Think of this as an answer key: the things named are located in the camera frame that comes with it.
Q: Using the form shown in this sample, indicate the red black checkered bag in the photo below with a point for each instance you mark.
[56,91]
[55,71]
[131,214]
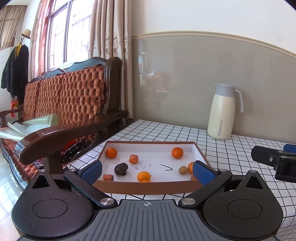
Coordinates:
[71,149]

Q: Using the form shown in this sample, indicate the small orange top of pile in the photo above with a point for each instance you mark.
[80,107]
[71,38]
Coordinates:
[190,167]

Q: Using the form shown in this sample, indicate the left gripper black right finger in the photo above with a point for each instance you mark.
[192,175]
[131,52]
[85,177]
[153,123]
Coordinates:
[222,185]

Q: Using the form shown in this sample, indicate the black jacket hanging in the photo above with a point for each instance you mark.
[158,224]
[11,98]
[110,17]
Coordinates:
[15,74]

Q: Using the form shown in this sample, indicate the dark purple passion fruit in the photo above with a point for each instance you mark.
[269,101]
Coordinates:
[121,169]

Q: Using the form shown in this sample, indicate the beige patterned curtain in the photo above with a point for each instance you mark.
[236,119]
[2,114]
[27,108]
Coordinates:
[111,36]

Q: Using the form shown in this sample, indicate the orange tangerine piece in box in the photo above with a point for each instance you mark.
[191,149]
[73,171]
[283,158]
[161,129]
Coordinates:
[133,159]

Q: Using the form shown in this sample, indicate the cream thermos jug grey lid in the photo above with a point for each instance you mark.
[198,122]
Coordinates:
[222,113]

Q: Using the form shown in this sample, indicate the straw hat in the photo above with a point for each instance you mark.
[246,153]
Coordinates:
[26,34]

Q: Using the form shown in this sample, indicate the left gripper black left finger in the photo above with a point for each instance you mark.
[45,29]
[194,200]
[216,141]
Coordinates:
[81,181]

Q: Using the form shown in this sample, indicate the brown tufted sofa cushion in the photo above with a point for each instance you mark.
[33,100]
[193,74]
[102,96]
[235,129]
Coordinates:
[73,97]

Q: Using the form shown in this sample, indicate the brown white cardboard box tray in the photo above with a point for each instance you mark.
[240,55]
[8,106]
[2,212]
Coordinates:
[155,158]

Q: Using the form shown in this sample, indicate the window with red frame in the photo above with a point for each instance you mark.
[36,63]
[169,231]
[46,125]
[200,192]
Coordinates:
[61,35]

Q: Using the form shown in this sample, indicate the white black grid tablecloth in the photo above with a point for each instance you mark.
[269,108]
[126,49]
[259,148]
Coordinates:
[233,154]

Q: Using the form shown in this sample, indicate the pale green paper roll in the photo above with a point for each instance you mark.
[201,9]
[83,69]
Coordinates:
[18,131]

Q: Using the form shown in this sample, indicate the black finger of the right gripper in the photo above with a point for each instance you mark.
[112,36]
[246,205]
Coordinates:
[265,155]
[290,148]

